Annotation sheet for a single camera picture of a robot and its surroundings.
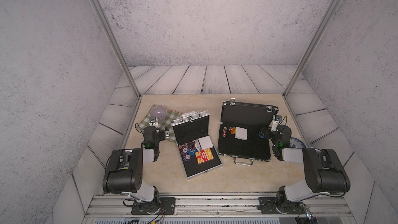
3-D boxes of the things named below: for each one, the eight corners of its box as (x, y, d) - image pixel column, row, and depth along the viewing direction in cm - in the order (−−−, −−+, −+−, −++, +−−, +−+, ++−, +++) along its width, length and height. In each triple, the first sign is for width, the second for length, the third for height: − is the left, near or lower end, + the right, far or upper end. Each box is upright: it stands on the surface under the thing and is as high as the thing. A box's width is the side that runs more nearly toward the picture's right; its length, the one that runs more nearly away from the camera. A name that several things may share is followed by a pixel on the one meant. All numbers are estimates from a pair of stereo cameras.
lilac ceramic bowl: (150, 117, 111) (148, 111, 105) (159, 109, 115) (157, 103, 110) (163, 124, 106) (161, 118, 101) (171, 116, 111) (170, 110, 106)
